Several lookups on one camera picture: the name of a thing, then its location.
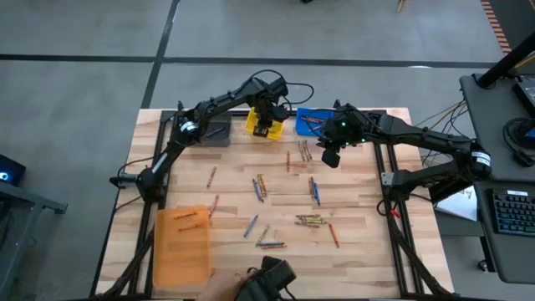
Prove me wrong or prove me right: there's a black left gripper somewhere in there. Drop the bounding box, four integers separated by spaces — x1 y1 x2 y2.
252 77 290 138

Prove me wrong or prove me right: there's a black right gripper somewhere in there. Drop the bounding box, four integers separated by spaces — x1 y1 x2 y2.
319 106 369 169

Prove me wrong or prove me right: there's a red-orange crayon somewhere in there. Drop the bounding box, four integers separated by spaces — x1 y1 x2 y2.
208 193 221 219

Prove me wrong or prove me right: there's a yellow plastic basket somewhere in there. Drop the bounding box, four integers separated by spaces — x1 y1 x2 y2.
244 107 288 140

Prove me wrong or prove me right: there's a blue plastic basket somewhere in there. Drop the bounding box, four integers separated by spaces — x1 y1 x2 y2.
295 107 335 138

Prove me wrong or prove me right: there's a dark grey plastic bin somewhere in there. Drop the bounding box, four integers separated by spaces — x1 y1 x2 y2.
182 111 233 148

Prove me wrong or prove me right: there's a thick black pole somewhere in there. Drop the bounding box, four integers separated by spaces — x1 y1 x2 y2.
476 32 535 89
429 175 477 205

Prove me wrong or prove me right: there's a black handheld device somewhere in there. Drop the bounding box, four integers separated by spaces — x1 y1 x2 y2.
235 255 298 301

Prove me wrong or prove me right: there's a white paper sheet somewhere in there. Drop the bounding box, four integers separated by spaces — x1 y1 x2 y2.
434 186 478 222

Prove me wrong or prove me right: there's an orange translucent plastic bin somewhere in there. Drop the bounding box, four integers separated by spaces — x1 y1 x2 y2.
152 204 213 288

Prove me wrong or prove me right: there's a person's hand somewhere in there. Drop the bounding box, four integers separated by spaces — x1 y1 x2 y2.
195 268 250 301

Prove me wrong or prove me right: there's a grey desk top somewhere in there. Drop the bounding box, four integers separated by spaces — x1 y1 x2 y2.
459 73 535 183

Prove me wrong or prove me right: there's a backlit black keyboard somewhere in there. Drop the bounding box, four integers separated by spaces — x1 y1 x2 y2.
492 188 535 238

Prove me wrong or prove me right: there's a grey keyboard shelf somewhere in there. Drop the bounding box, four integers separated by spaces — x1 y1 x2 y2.
473 179 535 285

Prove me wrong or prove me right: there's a grey metal stand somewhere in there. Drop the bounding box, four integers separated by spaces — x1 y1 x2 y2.
0 181 69 301

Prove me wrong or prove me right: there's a dark device with blue light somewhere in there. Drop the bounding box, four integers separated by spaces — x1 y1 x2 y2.
0 153 27 188

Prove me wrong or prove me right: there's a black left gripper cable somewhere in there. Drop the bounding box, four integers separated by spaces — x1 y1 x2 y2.
250 69 315 105

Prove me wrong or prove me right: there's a loose wire bundle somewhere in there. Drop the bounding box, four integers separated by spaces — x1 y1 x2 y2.
417 99 471 164

